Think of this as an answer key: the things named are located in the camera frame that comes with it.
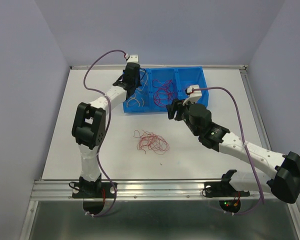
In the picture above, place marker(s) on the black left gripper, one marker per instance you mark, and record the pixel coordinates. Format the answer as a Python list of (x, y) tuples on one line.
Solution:
[(138, 84)]

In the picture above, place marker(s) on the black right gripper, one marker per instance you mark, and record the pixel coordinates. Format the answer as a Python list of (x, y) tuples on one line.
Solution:
[(177, 105)]

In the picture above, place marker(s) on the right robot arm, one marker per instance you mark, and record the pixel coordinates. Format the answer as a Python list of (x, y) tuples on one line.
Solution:
[(280, 172)]

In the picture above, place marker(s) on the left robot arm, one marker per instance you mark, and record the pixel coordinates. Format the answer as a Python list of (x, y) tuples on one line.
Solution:
[(89, 130)]

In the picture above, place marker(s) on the blue three-compartment plastic bin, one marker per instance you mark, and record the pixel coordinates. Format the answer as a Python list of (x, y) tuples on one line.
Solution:
[(160, 86)]

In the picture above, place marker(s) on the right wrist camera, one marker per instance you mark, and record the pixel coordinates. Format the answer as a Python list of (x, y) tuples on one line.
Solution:
[(193, 93)]

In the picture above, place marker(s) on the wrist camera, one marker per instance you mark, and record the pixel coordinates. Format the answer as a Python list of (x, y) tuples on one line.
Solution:
[(132, 58), (193, 93)]

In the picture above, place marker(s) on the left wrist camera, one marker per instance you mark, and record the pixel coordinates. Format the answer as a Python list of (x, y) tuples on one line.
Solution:
[(132, 58)]

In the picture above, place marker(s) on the aluminium front mounting rail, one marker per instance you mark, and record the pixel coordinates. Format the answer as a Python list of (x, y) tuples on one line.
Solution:
[(127, 190)]

